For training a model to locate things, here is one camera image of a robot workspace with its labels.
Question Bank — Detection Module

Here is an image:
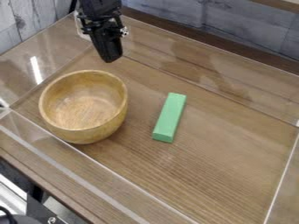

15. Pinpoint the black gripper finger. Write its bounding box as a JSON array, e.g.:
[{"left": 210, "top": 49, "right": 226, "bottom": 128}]
[
  {"left": 117, "top": 32, "right": 123, "bottom": 60},
  {"left": 91, "top": 33, "right": 119, "bottom": 63}
]

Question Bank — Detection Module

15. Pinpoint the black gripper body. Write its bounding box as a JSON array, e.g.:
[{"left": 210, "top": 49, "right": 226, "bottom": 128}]
[{"left": 78, "top": 0, "right": 129, "bottom": 37}]

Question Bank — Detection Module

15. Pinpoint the green rectangular block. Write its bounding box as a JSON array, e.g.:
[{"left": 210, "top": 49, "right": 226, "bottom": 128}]
[{"left": 153, "top": 93, "right": 187, "bottom": 143}]

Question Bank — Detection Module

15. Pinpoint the wooden bowl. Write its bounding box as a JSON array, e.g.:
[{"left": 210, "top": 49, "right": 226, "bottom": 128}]
[{"left": 39, "top": 70, "right": 129, "bottom": 144}]

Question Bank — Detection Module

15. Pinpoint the clear acrylic corner bracket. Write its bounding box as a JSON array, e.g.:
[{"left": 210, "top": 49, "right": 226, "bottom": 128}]
[{"left": 75, "top": 17, "right": 91, "bottom": 42}]

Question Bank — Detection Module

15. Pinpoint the clear acrylic enclosure wall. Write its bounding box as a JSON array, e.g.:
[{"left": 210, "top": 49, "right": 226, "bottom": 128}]
[{"left": 0, "top": 17, "right": 299, "bottom": 224}]

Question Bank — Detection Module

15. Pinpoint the black metal bracket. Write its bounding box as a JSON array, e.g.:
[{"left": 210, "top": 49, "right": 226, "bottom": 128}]
[{"left": 26, "top": 195, "right": 59, "bottom": 224}]

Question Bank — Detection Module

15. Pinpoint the black cable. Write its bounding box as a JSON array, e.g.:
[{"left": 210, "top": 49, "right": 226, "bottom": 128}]
[{"left": 0, "top": 206, "right": 17, "bottom": 224}]

